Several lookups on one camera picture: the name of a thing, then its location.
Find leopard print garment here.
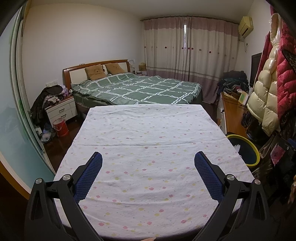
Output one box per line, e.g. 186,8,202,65
282,49,296,67

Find wall air conditioner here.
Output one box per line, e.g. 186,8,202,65
238,16,253,36

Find white nightstand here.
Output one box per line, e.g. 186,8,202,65
45,96,78,121

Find dark clothes heap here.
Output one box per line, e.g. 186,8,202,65
30,85,70,127

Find green checked quilt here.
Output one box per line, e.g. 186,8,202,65
70,73,201,106

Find pink and white curtain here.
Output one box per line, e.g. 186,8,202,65
141,16,240,103

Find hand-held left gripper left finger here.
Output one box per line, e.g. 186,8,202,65
24,152,103,241

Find black bin with yellow rim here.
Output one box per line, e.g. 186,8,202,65
225,134,260,168

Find wooden bed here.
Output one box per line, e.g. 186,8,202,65
62,60,204,114

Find red quilted jacket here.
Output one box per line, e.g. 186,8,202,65
276,14,296,121

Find glass wardrobe sliding door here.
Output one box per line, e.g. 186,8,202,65
0,7,56,186

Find brown pillow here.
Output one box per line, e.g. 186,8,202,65
84,65,107,81
105,63,127,75

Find orange wooden cabinet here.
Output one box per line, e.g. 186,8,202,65
220,91,252,137

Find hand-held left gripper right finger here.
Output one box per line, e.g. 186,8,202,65
192,151,271,241

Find cream puffer jacket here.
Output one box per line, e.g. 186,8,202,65
246,44,281,136

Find green white box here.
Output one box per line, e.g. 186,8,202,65
238,91,249,105

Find pile of clothes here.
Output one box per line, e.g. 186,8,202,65
217,71,250,95

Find red bucket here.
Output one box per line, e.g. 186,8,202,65
53,118,69,138

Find clear plastic garment cover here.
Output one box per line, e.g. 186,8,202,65
258,132,296,174

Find white dotted table cloth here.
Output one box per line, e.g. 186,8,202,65
54,104,255,239

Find black television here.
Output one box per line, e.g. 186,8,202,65
249,52,263,88

